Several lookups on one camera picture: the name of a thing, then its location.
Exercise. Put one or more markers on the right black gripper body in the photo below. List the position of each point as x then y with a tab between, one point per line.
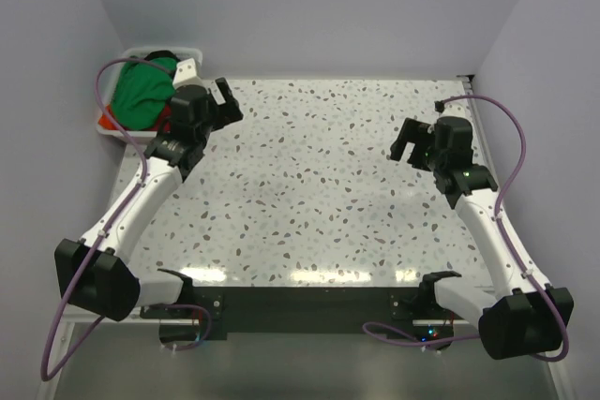
435	156

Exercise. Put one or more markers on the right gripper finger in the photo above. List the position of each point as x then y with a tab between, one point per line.
407	134
418	158

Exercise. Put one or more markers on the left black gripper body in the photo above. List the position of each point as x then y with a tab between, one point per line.
206	126

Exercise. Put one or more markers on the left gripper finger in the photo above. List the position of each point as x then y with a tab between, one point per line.
224	89
227	113

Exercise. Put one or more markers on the green t shirt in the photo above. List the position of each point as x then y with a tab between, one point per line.
141	93

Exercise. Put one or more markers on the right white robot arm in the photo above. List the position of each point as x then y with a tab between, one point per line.
526	314

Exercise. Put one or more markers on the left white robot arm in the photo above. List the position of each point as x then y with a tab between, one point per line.
93	272

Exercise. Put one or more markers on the red t shirt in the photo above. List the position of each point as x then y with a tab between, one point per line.
162	123

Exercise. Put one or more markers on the white laundry basket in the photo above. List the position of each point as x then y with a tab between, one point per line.
110	78

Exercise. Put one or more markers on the black t shirt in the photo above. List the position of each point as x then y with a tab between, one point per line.
151	56

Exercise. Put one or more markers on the orange t shirt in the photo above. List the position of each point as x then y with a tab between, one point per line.
105	119

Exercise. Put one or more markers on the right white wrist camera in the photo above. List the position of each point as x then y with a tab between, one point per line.
450	109

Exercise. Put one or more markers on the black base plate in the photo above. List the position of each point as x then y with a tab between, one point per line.
314	310

